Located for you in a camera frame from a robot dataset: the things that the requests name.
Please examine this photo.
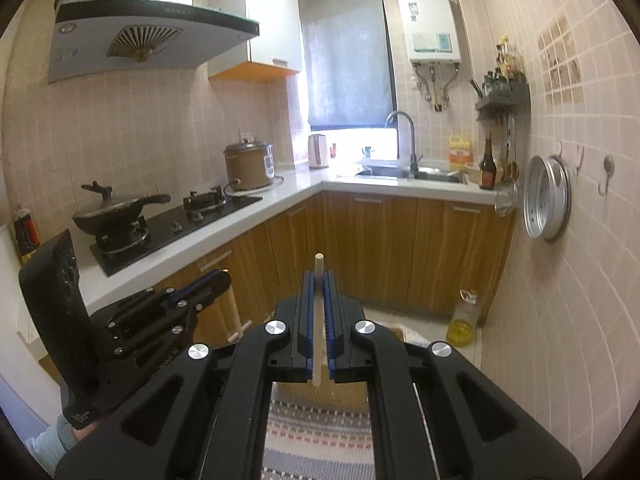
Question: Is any wooden chopstick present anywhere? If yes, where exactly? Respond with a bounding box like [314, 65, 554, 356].
[312, 252, 326, 388]
[219, 285, 253, 344]

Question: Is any person's left hand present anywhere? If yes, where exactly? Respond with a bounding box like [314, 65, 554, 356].
[58, 414, 102, 448]

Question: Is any cooking oil bottle on floor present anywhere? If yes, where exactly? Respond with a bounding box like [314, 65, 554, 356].
[446, 289, 482, 348]

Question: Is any black gas stove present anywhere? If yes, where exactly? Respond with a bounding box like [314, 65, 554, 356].
[90, 186, 262, 276]

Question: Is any beige slotted plastic basket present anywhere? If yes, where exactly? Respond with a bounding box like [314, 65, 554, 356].
[272, 350, 369, 414]

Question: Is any brown electric rice cooker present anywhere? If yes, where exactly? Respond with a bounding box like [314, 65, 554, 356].
[224, 141, 276, 191]

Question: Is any red capped sauce bottle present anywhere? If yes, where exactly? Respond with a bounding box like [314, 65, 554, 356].
[13, 204, 40, 264]

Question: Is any steel sink basin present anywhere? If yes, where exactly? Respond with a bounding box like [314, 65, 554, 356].
[356, 166, 465, 184]

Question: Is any dark soy sauce bottle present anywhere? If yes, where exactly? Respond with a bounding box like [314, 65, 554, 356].
[480, 132, 497, 191]

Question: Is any round metal steamer tray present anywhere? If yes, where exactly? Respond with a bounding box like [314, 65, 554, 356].
[523, 155, 572, 243]

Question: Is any chrome sink faucet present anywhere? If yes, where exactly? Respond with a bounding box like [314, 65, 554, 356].
[383, 109, 424, 177]

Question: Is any yellow detergent bottle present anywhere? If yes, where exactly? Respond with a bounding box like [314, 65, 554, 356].
[448, 136, 474, 170]

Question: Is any grey roller window blind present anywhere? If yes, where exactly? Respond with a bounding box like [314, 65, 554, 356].
[299, 0, 395, 131]

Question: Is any grey range hood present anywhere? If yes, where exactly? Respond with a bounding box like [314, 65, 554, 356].
[48, 0, 259, 84]

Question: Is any white gas water heater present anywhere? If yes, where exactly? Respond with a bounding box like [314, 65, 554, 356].
[397, 0, 461, 65]

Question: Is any black wok with handle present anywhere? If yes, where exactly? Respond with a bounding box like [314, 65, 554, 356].
[73, 181, 171, 236]

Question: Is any white orange wall cabinet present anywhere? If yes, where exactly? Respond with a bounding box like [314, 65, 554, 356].
[206, 0, 305, 85]

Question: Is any metal wall hook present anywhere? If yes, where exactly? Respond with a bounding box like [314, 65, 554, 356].
[598, 155, 615, 197]

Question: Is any dark wall spice shelf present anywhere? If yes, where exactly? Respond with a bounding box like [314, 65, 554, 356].
[475, 81, 529, 120]

